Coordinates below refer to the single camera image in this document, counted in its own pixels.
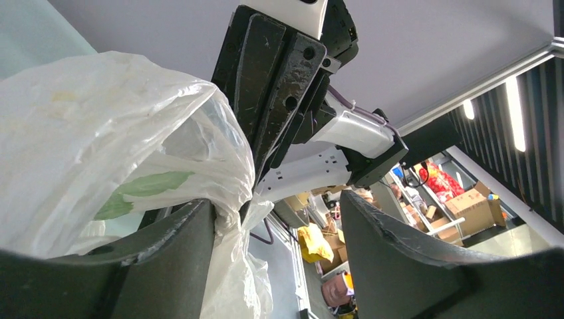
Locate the yellow plastic bag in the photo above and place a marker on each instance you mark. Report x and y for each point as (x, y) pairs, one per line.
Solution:
(314, 247)

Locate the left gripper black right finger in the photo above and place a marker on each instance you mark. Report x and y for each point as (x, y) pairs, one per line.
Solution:
(401, 272)

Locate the white plastic bag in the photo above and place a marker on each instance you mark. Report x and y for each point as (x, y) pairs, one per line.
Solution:
(95, 148)

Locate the red patterned bag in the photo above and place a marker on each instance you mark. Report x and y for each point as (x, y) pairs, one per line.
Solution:
(442, 185)

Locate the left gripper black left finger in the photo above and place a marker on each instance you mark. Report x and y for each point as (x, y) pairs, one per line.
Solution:
(159, 271)

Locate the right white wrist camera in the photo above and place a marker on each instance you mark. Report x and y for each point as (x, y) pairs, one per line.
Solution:
(305, 16)

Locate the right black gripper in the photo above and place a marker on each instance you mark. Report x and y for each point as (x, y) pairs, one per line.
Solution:
(296, 109)

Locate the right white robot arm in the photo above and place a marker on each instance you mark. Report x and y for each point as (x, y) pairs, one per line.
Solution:
(355, 148)

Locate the cardboard box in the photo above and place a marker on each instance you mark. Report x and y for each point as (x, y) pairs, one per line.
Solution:
(480, 208)

